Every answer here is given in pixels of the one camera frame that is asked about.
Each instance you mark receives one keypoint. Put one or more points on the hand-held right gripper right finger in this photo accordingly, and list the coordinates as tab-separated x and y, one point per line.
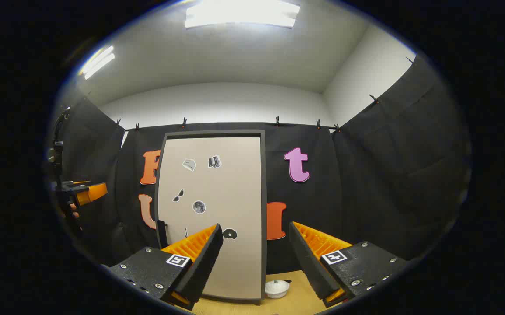
309	267

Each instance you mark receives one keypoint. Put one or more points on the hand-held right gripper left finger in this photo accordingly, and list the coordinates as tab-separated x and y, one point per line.
206	262

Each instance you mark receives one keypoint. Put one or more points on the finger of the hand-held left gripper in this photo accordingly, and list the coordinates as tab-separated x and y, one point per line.
92	192

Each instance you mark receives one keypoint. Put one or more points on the beige cabinet door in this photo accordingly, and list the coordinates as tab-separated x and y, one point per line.
226	188

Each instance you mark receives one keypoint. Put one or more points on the dark grey cabinet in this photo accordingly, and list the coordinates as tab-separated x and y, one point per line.
213	132

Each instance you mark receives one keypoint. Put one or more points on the white lidded bowl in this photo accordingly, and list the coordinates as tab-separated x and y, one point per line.
277	289

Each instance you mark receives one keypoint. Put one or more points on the black backdrop cloth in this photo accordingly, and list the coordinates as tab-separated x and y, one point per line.
388	175

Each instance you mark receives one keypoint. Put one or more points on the narrow ceiling light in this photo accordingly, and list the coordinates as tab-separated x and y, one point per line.
97	62

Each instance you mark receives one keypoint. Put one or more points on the row of black cloth clips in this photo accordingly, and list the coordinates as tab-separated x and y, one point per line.
277	121

